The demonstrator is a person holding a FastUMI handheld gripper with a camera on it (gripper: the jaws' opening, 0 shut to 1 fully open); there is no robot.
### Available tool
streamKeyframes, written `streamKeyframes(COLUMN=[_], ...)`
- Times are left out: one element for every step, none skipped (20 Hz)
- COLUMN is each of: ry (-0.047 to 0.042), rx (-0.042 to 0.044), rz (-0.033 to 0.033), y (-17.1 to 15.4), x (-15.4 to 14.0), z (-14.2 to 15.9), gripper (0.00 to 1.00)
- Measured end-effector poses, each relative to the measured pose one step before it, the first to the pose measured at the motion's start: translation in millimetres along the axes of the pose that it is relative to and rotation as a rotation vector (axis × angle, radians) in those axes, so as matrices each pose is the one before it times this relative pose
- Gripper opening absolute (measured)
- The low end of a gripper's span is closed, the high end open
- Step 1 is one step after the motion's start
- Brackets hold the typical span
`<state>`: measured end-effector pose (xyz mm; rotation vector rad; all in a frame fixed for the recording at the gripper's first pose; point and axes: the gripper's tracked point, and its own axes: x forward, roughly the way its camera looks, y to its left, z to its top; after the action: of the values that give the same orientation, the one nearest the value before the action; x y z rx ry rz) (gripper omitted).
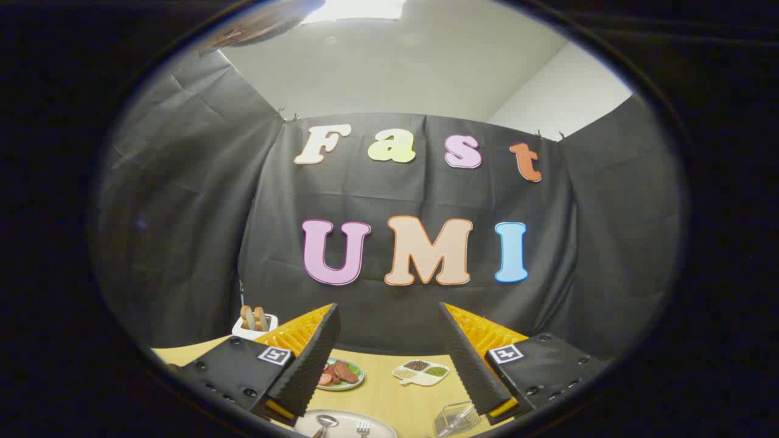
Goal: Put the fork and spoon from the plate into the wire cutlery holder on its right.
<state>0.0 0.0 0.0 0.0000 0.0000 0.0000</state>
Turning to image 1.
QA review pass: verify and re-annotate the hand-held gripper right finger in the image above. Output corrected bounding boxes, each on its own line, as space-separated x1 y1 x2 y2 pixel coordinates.
438 302 609 426

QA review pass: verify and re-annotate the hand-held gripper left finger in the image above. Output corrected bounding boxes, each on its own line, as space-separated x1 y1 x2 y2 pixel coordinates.
176 303 341 426

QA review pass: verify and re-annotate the white divided grain dish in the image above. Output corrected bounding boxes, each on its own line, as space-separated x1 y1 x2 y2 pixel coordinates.
392 360 450 387

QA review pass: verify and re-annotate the pale green food plate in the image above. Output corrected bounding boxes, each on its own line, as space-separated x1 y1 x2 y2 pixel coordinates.
316 358 366 391

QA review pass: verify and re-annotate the clear plastic drain basket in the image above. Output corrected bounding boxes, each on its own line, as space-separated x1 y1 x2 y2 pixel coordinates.
433 401 481 437

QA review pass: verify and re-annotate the cream round plate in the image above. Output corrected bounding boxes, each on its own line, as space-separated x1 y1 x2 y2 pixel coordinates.
294 409 397 438

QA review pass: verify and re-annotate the cream toaster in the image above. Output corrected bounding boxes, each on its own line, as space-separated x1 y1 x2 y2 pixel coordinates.
232 313 279 341

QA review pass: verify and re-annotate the ceiling light panel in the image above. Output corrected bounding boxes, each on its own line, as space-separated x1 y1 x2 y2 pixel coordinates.
301 0 407 24

